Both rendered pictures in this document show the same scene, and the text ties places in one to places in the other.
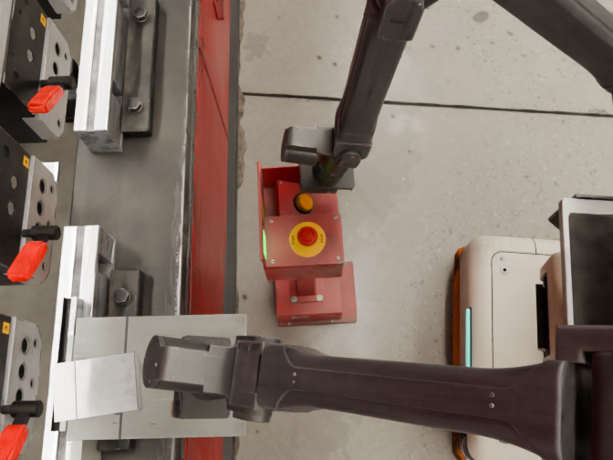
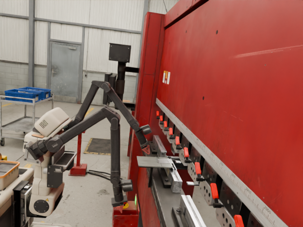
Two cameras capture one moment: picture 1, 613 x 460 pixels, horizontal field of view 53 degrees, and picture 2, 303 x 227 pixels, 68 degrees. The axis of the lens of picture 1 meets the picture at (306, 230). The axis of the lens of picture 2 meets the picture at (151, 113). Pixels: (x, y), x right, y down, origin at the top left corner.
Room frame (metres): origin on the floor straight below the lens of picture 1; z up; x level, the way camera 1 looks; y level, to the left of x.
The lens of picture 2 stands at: (1.75, -0.15, 1.76)
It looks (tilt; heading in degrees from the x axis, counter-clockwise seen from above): 12 degrees down; 169
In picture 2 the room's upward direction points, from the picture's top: 7 degrees clockwise
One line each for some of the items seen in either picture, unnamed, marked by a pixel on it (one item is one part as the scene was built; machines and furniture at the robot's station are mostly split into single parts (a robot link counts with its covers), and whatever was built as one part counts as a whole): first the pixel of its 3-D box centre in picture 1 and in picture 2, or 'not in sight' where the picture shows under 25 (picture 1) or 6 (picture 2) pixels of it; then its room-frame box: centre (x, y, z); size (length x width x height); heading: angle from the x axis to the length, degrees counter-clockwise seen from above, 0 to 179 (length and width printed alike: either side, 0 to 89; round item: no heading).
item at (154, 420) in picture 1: (159, 375); (153, 161); (0.08, 0.23, 1.00); 0.26 x 0.18 x 0.01; 89
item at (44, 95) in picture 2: not in sight; (35, 93); (-3.14, -1.65, 0.92); 0.50 x 0.36 x 0.18; 83
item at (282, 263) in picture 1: (301, 221); (125, 213); (0.39, 0.01, 0.75); 0.20 x 0.16 x 0.18; 0
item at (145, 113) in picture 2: not in sight; (169, 117); (-0.89, 0.58, 1.15); 0.85 x 0.25 x 2.30; 89
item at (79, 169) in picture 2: not in sight; (79, 147); (-1.59, -0.55, 0.41); 0.25 x 0.20 x 0.83; 89
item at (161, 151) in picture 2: not in sight; (158, 146); (-0.47, 0.40, 0.92); 0.50 x 0.06 x 0.10; 179
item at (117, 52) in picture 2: not in sight; (118, 79); (-1.19, -0.07, 1.53); 0.51 x 0.25 x 0.85; 175
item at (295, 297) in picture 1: (306, 286); not in sight; (0.39, 0.01, 0.13); 0.10 x 0.10 x 0.01; 0
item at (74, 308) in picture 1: (65, 362); (172, 165); (0.11, 0.38, 0.99); 0.20 x 0.03 x 0.03; 179
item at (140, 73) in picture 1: (140, 64); (182, 225); (0.69, 0.31, 0.89); 0.30 x 0.05 x 0.03; 179
